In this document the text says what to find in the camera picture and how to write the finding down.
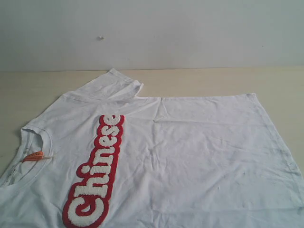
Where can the white t-shirt red lettering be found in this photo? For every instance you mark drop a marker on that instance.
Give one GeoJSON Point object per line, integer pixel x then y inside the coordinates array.
{"type": "Point", "coordinates": [103, 157]}

